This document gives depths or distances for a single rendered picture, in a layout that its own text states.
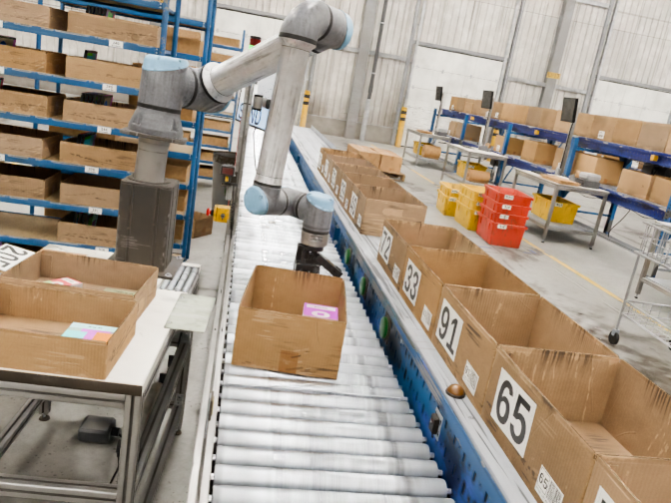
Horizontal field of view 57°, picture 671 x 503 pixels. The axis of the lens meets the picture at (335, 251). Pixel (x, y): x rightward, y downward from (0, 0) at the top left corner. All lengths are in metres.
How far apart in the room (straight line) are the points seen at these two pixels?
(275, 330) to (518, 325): 0.68
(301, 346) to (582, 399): 0.70
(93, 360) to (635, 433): 1.21
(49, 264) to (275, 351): 0.87
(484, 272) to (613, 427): 0.83
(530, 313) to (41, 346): 1.27
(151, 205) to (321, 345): 0.91
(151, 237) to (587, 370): 1.52
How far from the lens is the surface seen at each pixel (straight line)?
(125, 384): 1.60
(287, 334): 1.66
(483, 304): 1.76
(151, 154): 2.28
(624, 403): 1.49
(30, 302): 1.91
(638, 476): 1.12
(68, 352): 1.60
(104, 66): 3.21
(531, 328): 1.85
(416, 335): 1.74
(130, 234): 2.32
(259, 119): 3.05
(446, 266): 2.12
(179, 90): 2.27
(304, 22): 1.91
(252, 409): 1.54
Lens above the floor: 1.52
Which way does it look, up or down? 15 degrees down
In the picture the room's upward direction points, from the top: 10 degrees clockwise
